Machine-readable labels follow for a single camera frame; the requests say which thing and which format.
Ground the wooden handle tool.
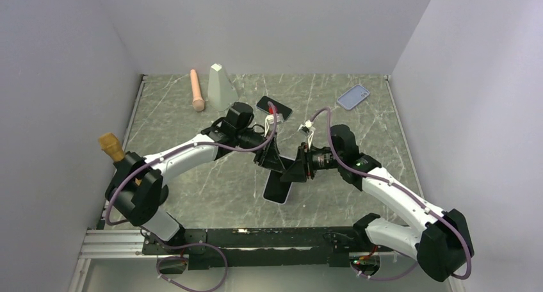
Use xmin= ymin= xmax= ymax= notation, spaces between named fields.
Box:
xmin=98 ymin=133 xmax=144 ymax=186

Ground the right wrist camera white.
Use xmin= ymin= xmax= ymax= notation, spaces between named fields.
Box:
xmin=298 ymin=120 xmax=315 ymax=149

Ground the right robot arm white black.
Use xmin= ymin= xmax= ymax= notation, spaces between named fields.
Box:
xmin=281 ymin=120 xmax=474 ymax=282

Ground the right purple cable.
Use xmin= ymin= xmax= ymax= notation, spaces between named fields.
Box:
xmin=309 ymin=108 xmax=473 ymax=282

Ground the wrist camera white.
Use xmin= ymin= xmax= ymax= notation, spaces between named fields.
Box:
xmin=264 ymin=108 xmax=284 ymax=137
xmin=298 ymin=120 xmax=315 ymax=149

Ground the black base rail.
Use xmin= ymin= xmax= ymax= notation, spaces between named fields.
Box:
xmin=140 ymin=226 xmax=395 ymax=270

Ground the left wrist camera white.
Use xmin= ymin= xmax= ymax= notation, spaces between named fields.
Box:
xmin=264 ymin=108 xmax=284 ymax=137

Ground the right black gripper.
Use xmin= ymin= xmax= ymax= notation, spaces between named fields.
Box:
xmin=280 ymin=142 xmax=343 ymax=183

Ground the aluminium frame rail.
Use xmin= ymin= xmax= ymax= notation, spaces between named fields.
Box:
xmin=79 ymin=225 xmax=454 ymax=259

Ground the pink cylindrical handle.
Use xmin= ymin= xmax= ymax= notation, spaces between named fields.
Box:
xmin=190 ymin=69 xmax=206 ymax=112

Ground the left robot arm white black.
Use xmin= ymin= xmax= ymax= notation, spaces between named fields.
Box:
xmin=98 ymin=102 xmax=285 ymax=254

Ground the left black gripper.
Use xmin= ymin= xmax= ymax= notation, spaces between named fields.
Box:
xmin=236 ymin=129 xmax=287 ymax=174

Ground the grey trapezoid block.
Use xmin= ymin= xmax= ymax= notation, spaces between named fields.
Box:
xmin=207 ymin=63 xmax=239 ymax=111

